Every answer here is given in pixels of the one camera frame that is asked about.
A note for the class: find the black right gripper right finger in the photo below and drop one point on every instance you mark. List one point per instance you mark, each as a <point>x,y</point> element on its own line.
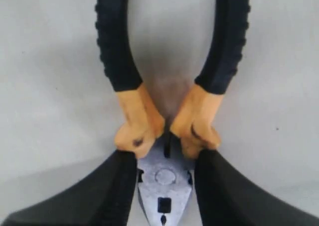
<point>227,198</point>

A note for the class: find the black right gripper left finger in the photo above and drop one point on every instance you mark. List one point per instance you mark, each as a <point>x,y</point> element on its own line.
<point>103,198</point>

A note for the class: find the orange black handled pliers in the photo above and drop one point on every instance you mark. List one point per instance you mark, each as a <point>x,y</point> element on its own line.
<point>170,63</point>

